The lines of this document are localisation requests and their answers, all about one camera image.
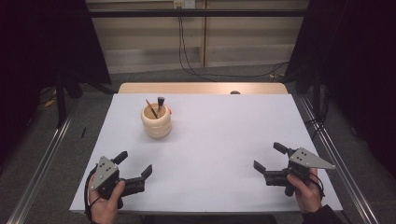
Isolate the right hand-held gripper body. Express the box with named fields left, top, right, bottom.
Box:
left=263, top=147, right=336, bottom=198

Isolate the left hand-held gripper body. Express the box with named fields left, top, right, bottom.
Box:
left=90, top=156, right=146, bottom=202

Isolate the cream ribbed brush holder cup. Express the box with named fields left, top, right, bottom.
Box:
left=140, top=102, right=173, bottom=140

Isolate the thin black orange-tipped brush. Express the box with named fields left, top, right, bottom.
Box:
left=145, top=98, right=159, bottom=119

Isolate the black makeup brush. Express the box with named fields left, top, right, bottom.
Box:
left=156, top=96, right=166, bottom=119

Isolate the person's right hand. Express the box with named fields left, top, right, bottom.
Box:
left=286, top=167, right=323, bottom=215

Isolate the person's left hand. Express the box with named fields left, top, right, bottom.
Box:
left=88, top=180, right=126, bottom=224

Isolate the white table mat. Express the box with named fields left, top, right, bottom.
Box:
left=68, top=92, right=344, bottom=216

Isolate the black metal stand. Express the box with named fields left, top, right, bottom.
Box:
left=55, top=71, right=68, bottom=127

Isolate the wooden table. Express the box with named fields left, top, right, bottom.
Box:
left=117, top=82, right=289, bottom=95

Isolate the black curtain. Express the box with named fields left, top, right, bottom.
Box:
left=0, top=0, right=112, bottom=162
left=284, top=0, right=396, bottom=178

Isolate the black horizontal bar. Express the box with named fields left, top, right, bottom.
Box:
left=88, top=8, right=309, bottom=19

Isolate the left hand-held gripper cable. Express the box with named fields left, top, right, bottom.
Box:
left=83, top=169, right=98, bottom=223

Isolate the hand-held gripper cable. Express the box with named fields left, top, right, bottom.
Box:
left=83, top=169, right=98, bottom=223
left=307, top=172, right=327, bottom=200

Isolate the right hand-held gripper cable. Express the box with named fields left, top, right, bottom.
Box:
left=307, top=172, right=327, bottom=200

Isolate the aluminium floor rail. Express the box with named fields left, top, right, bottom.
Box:
left=6, top=92, right=80, bottom=224
left=298, top=96, right=379, bottom=224

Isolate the black wall cable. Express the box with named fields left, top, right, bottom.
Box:
left=177, top=15, right=219, bottom=83
left=180, top=15, right=290, bottom=79

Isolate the white wall socket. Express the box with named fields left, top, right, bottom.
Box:
left=173, top=0, right=196, bottom=9

